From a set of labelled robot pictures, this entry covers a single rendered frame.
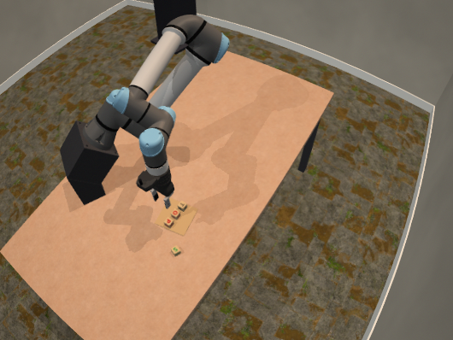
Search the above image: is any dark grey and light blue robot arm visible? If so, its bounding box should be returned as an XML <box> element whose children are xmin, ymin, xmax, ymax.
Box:
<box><xmin>82</xmin><ymin>15</ymin><xmax>229</xmax><ymax>168</ymax></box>

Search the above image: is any tan flat mat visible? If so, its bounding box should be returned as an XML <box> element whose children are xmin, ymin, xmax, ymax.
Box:
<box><xmin>155</xmin><ymin>197</ymin><xmax>198</xmax><ymax>236</ymax></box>

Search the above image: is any tan block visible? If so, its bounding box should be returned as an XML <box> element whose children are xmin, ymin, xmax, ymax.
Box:
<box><xmin>171</xmin><ymin>209</ymin><xmax>180</xmax><ymax>220</ymax></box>
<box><xmin>178</xmin><ymin>201</ymin><xmax>187</xmax><ymax>212</ymax></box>
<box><xmin>171</xmin><ymin>245</ymin><xmax>181</xmax><ymax>256</ymax></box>
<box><xmin>164</xmin><ymin>217</ymin><xmax>174</xmax><ymax>228</ymax></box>

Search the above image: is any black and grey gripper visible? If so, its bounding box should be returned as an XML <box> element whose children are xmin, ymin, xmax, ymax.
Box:
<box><xmin>136</xmin><ymin>160</ymin><xmax>174</xmax><ymax>208</ymax></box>

